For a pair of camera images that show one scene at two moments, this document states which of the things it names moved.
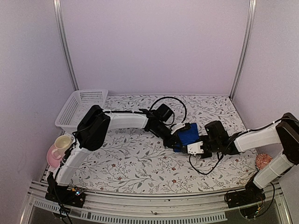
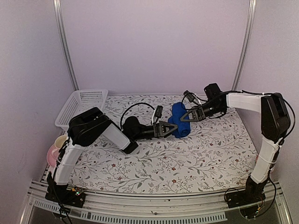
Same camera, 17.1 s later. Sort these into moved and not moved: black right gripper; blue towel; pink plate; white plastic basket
Moved: black right gripper; blue towel
Not moved: white plastic basket; pink plate
